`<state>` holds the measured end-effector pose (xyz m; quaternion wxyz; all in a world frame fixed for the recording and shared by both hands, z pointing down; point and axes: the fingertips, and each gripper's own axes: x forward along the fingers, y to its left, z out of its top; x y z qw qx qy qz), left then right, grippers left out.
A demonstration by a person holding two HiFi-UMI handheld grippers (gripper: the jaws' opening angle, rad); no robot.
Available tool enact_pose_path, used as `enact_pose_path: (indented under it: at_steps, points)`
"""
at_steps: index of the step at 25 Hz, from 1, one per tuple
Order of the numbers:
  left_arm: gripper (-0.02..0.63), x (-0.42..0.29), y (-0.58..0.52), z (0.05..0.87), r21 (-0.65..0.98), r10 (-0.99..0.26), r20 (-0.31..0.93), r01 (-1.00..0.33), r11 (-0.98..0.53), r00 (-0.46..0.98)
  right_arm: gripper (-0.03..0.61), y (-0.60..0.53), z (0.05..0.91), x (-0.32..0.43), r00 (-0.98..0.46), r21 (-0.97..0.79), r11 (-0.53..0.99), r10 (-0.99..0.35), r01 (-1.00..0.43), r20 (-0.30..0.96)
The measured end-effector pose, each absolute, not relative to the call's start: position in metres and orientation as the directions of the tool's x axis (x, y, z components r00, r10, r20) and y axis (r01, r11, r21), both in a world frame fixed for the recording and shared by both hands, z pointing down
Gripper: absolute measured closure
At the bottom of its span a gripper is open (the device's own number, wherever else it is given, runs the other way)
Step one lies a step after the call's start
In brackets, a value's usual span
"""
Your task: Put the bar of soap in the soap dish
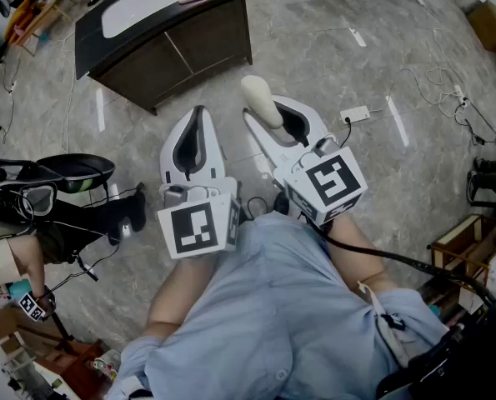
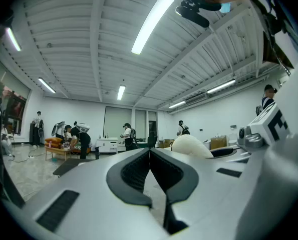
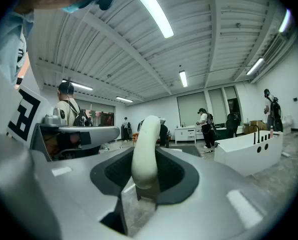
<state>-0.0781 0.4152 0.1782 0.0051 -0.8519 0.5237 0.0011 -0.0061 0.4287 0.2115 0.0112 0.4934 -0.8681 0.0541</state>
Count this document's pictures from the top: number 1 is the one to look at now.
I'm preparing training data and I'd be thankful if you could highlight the black backpack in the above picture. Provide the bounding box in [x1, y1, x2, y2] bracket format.
[375, 293, 496, 400]

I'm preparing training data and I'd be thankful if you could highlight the dark wooden vanity cabinet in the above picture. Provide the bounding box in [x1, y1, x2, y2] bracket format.
[74, 0, 253, 116]

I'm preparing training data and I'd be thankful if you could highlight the white power strip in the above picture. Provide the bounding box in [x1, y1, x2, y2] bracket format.
[339, 105, 372, 124]

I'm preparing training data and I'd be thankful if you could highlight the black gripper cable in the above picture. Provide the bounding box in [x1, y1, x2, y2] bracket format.
[308, 217, 496, 323]

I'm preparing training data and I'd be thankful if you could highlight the white sink basin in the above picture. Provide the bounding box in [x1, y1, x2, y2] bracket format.
[101, 0, 190, 39]

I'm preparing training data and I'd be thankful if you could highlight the white cable bundle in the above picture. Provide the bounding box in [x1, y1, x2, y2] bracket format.
[370, 67, 470, 119]

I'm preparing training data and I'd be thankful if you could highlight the person's light blue shirt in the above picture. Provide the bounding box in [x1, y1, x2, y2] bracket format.
[105, 212, 449, 400]

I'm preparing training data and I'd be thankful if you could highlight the person's left forearm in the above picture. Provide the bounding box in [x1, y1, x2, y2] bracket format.
[145, 251, 220, 342]

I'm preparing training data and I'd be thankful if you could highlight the black office chair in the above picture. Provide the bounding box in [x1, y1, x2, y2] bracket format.
[0, 152, 147, 325]

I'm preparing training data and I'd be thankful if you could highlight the cardboard box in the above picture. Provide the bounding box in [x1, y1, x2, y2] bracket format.
[466, 0, 496, 54]

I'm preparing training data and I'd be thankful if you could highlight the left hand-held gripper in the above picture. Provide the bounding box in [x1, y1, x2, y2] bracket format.
[157, 105, 243, 261]

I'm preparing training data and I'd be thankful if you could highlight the wooden shelf rack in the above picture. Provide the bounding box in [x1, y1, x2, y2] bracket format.
[429, 213, 496, 293]

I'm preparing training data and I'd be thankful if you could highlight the person's right forearm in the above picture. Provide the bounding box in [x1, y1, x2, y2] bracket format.
[325, 212, 399, 304]

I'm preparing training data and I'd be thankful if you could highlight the cream soap bar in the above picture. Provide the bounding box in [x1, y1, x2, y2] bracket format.
[240, 75, 284, 130]

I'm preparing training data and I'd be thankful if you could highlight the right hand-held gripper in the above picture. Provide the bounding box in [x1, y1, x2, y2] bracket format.
[243, 95, 368, 228]

